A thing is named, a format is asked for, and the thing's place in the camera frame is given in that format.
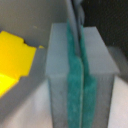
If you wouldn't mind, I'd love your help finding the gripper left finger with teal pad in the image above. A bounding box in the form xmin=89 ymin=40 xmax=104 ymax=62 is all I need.
xmin=44 ymin=21 xmax=83 ymax=128

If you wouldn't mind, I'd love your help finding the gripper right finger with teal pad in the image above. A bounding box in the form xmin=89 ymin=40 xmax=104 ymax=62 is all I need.
xmin=79 ymin=26 xmax=120 ymax=128

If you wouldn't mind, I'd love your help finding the yellow toy cheese wedge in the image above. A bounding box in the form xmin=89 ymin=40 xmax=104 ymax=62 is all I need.
xmin=0 ymin=30 xmax=45 ymax=98

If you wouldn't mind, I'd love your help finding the grey toy frying pan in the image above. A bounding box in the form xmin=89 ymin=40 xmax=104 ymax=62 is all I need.
xmin=0 ymin=0 xmax=84 ymax=120

